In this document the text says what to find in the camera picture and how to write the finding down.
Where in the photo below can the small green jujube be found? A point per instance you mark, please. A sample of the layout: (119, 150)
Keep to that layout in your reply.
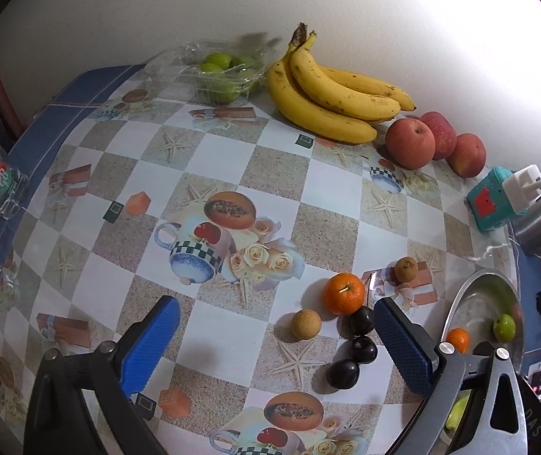
(504, 328)

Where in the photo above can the metal bowl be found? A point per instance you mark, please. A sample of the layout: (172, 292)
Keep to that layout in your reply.
(481, 303)

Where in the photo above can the checkered printed tablecloth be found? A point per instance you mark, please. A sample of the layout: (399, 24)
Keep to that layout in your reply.
(270, 175)

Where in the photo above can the brown longan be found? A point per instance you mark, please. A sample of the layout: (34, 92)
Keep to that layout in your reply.
(405, 269)
(306, 324)

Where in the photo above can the white charger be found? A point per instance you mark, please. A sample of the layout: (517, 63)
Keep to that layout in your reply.
(526, 189)

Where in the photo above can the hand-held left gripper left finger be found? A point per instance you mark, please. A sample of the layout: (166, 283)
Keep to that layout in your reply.
(149, 343)

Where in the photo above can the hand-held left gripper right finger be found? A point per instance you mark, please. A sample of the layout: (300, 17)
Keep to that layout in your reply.
(400, 346)

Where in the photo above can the large green guava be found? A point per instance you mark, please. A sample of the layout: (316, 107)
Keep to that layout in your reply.
(457, 412)

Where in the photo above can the clear plastic clamshell box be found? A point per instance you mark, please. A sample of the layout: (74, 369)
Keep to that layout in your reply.
(171, 68)

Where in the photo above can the teal box with red mark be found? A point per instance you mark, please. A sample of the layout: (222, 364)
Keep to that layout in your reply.
(486, 204)

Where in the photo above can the pile of green jujubes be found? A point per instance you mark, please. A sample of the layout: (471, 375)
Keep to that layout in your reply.
(223, 85)

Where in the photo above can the orange mandarin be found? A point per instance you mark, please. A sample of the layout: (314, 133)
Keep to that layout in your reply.
(344, 294)
(458, 340)

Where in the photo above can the red apple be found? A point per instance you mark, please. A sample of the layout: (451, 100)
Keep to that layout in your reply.
(410, 144)
(468, 156)
(443, 132)

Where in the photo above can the dark cherry with long stem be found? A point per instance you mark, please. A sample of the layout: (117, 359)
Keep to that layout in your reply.
(358, 323)

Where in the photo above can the yellow banana bunch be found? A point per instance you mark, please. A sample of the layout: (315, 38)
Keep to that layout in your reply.
(327, 118)

